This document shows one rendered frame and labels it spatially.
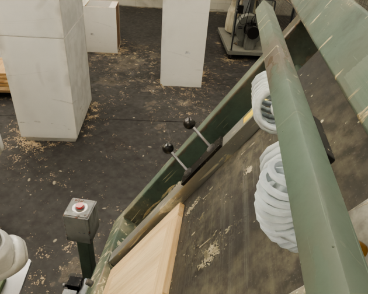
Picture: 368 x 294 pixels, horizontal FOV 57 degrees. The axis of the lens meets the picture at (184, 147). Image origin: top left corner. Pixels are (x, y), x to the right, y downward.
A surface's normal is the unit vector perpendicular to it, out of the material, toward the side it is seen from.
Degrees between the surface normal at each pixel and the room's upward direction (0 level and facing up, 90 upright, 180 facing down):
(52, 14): 90
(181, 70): 90
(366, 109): 59
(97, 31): 90
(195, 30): 90
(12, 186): 0
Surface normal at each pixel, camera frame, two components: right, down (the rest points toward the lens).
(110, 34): 0.04, 0.57
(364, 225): -0.81, -0.53
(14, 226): 0.07, -0.81
